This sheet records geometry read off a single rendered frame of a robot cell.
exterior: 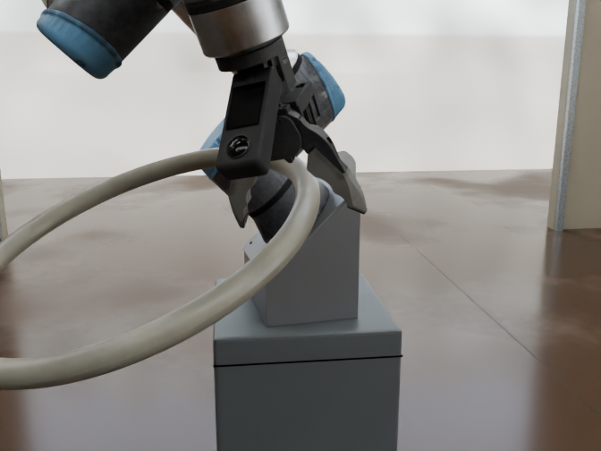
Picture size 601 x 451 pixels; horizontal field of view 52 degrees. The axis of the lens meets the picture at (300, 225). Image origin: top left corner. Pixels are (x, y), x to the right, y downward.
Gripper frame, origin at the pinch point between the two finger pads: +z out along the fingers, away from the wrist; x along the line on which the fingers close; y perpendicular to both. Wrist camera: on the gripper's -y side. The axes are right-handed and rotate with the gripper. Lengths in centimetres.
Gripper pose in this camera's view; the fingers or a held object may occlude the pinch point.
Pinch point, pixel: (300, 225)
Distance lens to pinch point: 69.2
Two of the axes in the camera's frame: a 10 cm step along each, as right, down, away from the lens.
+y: 2.7, -5.4, 8.0
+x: -9.2, 1.1, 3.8
